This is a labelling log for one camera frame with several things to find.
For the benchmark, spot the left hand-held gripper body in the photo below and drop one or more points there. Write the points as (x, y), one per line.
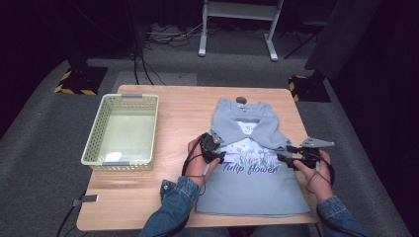
(209, 146)

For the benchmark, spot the person's left hand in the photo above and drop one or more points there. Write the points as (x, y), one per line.
(197, 168)

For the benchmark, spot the black stand base hazard stripes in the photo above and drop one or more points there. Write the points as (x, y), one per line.
(82, 82)
(309, 89)

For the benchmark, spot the light blue printed T-shirt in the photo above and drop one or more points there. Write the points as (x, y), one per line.
(250, 187)

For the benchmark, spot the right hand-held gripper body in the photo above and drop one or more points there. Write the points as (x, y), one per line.
(309, 158)

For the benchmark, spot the person's right hand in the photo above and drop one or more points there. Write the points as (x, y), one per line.
(319, 182)

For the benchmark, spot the grey table edge clamp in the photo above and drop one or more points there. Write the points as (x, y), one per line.
(89, 198)

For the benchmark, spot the light green plastic basket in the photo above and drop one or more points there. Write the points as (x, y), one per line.
(126, 135)

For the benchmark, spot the grey round table grommet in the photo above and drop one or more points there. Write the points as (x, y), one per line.
(241, 99)

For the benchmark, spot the black tripod stand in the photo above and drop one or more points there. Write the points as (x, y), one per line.
(311, 26)

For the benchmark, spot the white metal stand frame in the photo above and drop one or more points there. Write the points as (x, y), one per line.
(242, 10)

